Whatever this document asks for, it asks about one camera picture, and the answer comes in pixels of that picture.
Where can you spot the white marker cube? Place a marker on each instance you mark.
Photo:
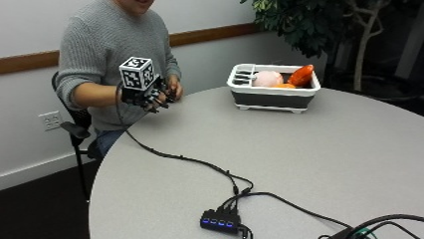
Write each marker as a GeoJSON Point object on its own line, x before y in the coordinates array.
{"type": "Point", "coordinates": [137, 73]}

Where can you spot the black office chair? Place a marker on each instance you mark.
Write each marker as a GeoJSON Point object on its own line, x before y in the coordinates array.
{"type": "Point", "coordinates": [78, 129]}

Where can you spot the pink round plush toy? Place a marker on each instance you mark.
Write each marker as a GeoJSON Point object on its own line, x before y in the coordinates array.
{"type": "Point", "coordinates": [268, 79]}

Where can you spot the white and grey dish basin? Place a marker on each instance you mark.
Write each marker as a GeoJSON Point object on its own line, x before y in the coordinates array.
{"type": "Point", "coordinates": [270, 94]}

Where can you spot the the person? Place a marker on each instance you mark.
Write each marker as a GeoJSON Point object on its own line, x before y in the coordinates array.
{"type": "Point", "coordinates": [106, 40]}

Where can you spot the small orange fruit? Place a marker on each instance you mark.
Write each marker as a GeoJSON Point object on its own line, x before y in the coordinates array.
{"type": "Point", "coordinates": [285, 86]}

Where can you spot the orange plush toy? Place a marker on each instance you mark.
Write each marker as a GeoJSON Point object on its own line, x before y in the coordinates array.
{"type": "Point", "coordinates": [301, 75]}

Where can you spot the indoor tree plant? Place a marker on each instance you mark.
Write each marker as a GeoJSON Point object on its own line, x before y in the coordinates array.
{"type": "Point", "coordinates": [318, 23]}

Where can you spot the black hub with blue lights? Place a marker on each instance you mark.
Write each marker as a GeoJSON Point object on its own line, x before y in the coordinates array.
{"type": "Point", "coordinates": [220, 220]}

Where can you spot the wooden wall rail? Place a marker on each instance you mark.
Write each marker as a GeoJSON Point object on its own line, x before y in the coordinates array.
{"type": "Point", "coordinates": [111, 49]}

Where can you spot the white wall outlet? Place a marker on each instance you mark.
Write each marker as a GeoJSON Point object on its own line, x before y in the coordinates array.
{"type": "Point", "coordinates": [51, 120]}

